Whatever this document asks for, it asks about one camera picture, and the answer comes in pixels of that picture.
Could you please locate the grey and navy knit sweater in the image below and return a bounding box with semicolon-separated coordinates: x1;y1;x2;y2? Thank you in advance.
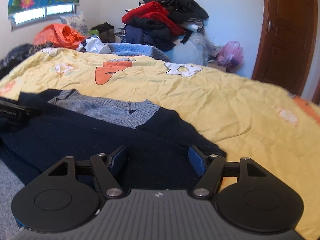
1;89;226;190

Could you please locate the dark patterned clothes heap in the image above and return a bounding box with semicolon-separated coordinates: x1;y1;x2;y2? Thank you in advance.
0;42;54;79

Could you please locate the pile of dark red clothes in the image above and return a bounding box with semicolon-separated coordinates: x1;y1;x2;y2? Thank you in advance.
121;0;209;51

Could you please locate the yellow cartoon print quilt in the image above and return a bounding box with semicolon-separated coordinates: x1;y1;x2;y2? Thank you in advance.
1;48;319;239

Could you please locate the orange plastic bag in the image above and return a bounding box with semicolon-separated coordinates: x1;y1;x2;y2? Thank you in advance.
33;23;87;49

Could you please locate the white crumpled cloth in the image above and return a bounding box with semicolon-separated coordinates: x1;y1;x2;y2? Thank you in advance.
76;35;112;54

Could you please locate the floral white pillow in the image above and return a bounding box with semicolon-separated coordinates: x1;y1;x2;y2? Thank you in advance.
60;12;89;36

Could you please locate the light blue fleece blanket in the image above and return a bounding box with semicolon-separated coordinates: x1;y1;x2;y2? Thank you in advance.
105;43;170;62

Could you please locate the pink plastic bag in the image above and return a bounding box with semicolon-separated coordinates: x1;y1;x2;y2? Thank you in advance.
216;41;244;68

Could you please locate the clear plastic bag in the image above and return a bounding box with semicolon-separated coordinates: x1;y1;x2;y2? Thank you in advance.
164;33;222;66

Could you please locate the brown wooden door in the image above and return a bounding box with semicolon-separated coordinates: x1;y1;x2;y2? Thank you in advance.
252;0;318;95

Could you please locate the window with grey frame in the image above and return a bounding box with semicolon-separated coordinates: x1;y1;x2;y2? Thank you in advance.
9;4;76;31

